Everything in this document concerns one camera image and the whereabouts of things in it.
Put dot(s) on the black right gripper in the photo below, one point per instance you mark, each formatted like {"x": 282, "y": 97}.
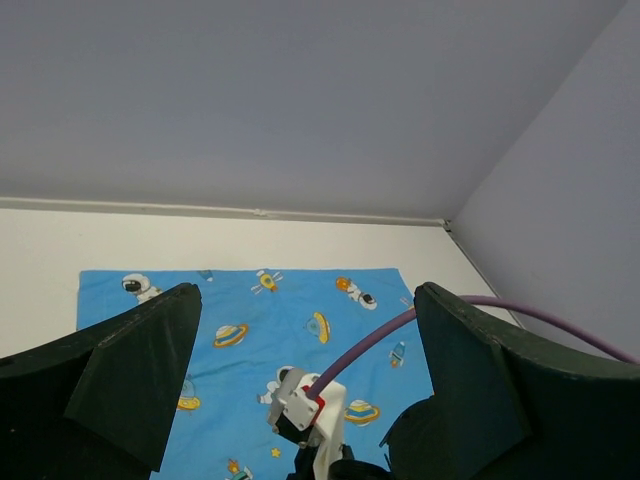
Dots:
{"x": 309, "y": 466}

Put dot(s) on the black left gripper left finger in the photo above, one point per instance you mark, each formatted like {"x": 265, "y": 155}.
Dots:
{"x": 99, "y": 403}

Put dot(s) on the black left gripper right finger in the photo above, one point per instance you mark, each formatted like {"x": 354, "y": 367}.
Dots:
{"x": 509, "y": 404}

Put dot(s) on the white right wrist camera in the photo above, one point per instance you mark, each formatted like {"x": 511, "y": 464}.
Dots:
{"x": 307, "y": 421}

